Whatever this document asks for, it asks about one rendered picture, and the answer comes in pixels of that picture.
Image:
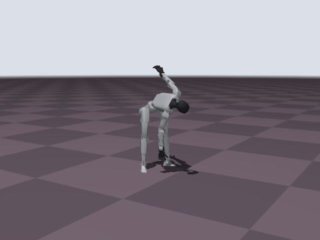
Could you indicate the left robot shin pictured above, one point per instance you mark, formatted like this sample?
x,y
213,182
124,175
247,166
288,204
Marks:
x,y
166,147

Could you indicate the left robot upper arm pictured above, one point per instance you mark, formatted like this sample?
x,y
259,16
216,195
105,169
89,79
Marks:
x,y
174,89

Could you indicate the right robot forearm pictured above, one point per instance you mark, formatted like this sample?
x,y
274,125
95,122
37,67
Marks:
x,y
161,139

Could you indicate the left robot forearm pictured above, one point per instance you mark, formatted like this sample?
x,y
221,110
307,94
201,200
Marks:
x,y
166,78

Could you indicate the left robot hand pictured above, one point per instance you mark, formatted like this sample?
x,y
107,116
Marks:
x,y
159,69

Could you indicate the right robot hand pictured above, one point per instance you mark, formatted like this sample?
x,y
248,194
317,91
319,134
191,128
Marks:
x,y
161,154

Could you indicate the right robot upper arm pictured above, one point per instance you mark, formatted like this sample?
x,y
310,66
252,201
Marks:
x,y
164,118

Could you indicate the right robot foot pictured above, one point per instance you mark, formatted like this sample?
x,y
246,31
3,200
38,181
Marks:
x,y
143,168

